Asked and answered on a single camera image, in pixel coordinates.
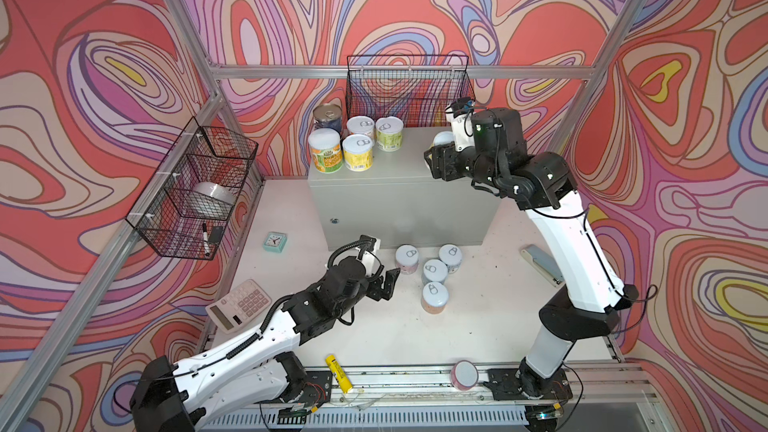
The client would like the silver tape roll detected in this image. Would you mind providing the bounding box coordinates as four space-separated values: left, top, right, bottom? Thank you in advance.
190 182 236 220

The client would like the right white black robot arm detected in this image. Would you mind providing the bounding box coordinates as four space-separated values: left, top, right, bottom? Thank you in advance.
424 98 639 398

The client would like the center white lid can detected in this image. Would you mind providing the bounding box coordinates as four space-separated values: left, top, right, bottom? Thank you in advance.
421 259 449 285

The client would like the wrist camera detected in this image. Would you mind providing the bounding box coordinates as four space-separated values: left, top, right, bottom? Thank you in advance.
445 97 475 121
358 234 382 254

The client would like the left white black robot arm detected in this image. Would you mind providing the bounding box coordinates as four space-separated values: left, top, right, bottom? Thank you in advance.
129 257 400 431

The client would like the back left pink can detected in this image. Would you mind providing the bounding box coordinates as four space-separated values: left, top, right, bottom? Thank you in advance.
395 244 420 275

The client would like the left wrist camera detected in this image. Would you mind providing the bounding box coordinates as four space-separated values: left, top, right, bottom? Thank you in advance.
358 234 382 254

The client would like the left black wire basket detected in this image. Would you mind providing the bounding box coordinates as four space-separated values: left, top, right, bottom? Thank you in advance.
125 118 258 261

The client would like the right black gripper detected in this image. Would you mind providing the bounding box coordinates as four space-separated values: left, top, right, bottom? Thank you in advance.
424 142 505 190

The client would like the green yellow peach can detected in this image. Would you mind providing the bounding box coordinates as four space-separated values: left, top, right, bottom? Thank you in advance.
308 128 343 174

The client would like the back right white lid can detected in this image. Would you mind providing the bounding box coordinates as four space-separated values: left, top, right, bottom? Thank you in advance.
438 244 463 274

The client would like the grey metal cabinet box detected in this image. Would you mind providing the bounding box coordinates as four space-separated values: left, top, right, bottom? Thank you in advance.
308 127 500 251

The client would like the pink label can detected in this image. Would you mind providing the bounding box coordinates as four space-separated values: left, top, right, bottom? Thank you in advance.
346 116 375 139

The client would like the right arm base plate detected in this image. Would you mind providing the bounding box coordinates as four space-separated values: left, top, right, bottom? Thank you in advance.
481 367 573 402

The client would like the grey stapler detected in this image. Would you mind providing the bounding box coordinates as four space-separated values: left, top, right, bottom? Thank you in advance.
520 245 564 287

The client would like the black wire basket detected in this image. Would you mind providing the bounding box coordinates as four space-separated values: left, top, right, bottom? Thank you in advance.
125 118 258 261
345 52 474 128

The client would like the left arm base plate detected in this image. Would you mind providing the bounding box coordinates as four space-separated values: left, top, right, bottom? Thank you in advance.
266 370 334 409

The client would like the back black wire basket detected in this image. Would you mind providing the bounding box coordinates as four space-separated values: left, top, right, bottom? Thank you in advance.
345 52 474 128

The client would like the yellow label can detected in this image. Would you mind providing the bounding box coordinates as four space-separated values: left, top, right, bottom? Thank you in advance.
341 134 375 172
432 131 455 147

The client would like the dark blue tin can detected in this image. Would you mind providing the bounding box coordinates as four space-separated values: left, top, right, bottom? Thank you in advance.
312 103 343 134

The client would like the white lid can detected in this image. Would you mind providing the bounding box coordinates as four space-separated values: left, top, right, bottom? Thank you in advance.
421 259 449 285
438 244 463 274

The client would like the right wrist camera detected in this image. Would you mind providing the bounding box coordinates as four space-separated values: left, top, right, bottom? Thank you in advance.
445 97 475 121

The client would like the yellow glue tube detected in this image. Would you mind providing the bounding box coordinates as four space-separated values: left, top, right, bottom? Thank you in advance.
325 354 354 394

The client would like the green label can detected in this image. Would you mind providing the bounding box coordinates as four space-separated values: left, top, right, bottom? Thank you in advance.
375 117 404 152

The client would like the pink calculator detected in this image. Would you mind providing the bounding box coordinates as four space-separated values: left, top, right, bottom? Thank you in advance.
206 279 272 334

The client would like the pink tape roll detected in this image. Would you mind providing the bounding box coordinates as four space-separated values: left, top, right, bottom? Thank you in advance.
450 360 479 391

